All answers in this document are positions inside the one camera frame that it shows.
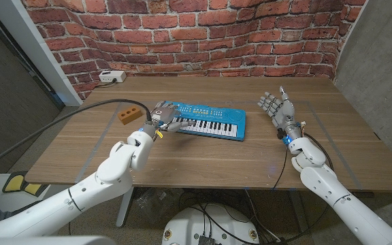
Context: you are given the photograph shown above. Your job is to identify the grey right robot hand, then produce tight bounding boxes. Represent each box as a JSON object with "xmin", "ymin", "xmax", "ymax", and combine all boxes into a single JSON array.
[{"xmin": 257, "ymin": 85, "xmax": 302, "ymax": 140}]

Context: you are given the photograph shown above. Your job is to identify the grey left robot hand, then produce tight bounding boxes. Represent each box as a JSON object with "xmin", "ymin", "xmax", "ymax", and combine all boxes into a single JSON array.
[{"xmin": 144, "ymin": 100, "xmax": 197, "ymax": 137}]

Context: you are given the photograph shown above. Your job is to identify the blue toy piano keyboard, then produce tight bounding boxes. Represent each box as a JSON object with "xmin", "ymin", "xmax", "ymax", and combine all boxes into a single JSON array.
[{"xmin": 161, "ymin": 100, "xmax": 247, "ymax": 142}]

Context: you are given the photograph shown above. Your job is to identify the black box on robot base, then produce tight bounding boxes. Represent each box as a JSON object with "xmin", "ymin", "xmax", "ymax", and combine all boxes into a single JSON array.
[{"xmin": 197, "ymin": 234, "xmax": 217, "ymax": 245}]

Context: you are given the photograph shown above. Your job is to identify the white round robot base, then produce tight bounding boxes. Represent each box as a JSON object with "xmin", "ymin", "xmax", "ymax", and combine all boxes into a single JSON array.
[{"xmin": 161, "ymin": 203, "xmax": 261, "ymax": 245}]

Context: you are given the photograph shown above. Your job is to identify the brown brick-shaped block with holes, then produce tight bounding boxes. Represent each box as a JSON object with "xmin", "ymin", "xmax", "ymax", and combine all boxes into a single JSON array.
[{"xmin": 116, "ymin": 106, "xmax": 144, "ymax": 126}]

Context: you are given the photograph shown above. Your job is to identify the white power strip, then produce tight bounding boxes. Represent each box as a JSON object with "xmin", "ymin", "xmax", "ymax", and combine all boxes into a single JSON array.
[{"xmin": 98, "ymin": 70, "xmax": 127, "ymax": 84}]

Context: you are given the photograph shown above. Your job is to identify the clear plastic bag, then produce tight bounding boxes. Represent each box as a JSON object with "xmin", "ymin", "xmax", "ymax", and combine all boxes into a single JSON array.
[{"xmin": 136, "ymin": 188, "xmax": 178, "ymax": 221}]

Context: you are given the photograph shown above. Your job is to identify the red brick print backdrop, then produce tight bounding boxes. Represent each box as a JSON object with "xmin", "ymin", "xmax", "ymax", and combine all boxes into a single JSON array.
[{"xmin": 20, "ymin": 0, "xmax": 367, "ymax": 101}]

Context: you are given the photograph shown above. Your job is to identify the white table leg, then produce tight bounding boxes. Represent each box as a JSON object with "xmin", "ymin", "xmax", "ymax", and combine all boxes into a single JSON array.
[{"xmin": 115, "ymin": 186, "xmax": 135, "ymax": 228}]

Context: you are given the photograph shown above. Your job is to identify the grey table leg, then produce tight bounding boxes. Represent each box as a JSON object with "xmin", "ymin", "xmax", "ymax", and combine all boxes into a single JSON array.
[{"xmin": 289, "ymin": 190, "xmax": 311, "ymax": 235}]

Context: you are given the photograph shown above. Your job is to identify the yellow and black floor pedal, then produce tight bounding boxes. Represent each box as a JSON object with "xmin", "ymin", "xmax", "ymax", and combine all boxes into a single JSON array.
[{"xmin": 1, "ymin": 171, "xmax": 48, "ymax": 198}]

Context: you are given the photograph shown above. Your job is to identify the white robot torso edge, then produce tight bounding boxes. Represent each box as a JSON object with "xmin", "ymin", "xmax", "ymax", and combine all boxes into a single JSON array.
[{"xmin": 0, "ymin": 235, "xmax": 117, "ymax": 245}]

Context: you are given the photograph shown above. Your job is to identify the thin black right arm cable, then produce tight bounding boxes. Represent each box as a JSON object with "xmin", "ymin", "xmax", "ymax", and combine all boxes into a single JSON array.
[{"xmin": 272, "ymin": 146, "xmax": 289, "ymax": 191}]

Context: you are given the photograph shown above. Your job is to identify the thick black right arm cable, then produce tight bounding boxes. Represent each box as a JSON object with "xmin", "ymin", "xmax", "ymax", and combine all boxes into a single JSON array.
[{"xmin": 301, "ymin": 132, "xmax": 335, "ymax": 244}]

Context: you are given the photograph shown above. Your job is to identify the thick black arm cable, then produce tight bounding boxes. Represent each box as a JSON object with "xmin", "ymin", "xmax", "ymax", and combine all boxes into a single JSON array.
[
  {"xmin": 301, "ymin": 132, "xmax": 335, "ymax": 244},
  {"xmin": 0, "ymin": 99, "xmax": 154, "ymax": 174}
]

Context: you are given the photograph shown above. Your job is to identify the black power strip cable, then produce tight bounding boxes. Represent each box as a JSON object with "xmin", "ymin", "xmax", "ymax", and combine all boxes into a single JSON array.
[{"xmin": 95, "ymin": 78, "xmax": 118, "ymax": 89}]

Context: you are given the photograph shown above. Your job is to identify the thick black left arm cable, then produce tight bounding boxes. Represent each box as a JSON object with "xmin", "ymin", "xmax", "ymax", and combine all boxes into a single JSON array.
[{"xmin": 0, "ymin": 99, "xmax": 154, "ymax": 174}]

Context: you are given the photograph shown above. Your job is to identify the black cable over robot base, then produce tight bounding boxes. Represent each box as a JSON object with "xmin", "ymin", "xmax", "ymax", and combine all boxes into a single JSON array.
[{"xmin": 191, "ymin": 203, "xmax": 262, "ymax": 237}]

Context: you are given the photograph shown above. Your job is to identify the white door frame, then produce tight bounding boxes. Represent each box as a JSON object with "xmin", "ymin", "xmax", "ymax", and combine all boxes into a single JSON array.
[{"xmin": 0, "ymin": 0, "xmax": 84, "ymax": 107}]

